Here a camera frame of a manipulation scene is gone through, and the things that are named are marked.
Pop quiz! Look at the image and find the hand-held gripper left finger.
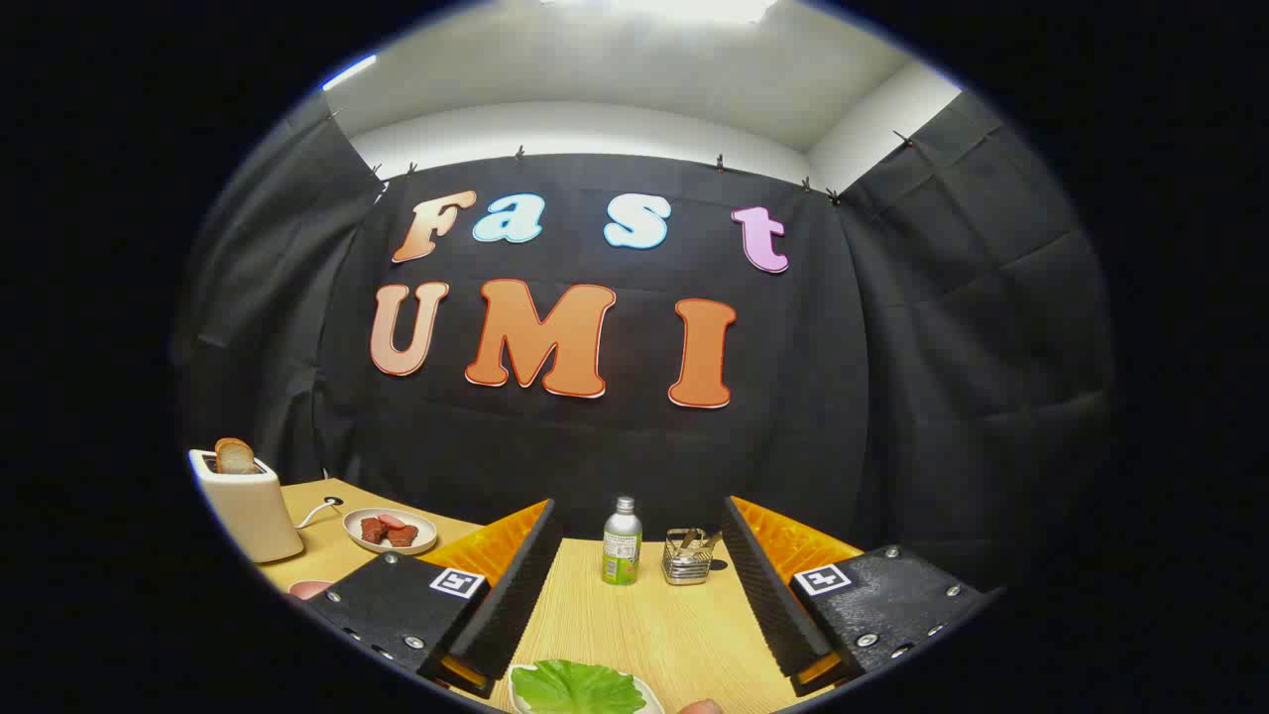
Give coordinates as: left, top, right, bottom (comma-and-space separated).
302, 498, 564, 700

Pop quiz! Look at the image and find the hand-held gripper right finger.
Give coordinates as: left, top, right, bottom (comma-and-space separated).
721, 495, 1002, 697

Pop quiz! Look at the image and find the green lettuce leaf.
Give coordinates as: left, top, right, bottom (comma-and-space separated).
512, 659, 647, 714

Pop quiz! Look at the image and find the round grey plate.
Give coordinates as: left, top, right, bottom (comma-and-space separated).
343, 508, 438, 555

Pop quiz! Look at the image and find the silver green bottle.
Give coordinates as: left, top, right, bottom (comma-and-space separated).
601, 496, 643, 586

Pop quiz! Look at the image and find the black backdrop cloth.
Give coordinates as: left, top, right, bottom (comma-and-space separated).
173, 89, 1116, 596

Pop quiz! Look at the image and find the white rectangular plate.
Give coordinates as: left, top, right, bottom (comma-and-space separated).
506, 662, 665, 714

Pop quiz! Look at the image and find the white toaster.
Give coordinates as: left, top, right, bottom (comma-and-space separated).
188, 448, 305, 564

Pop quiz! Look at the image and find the ceiling light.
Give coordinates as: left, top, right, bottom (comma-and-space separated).
540, 0, 779, 23

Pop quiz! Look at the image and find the wire utensil basket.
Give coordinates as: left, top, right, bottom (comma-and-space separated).
661, 529, 723, 586

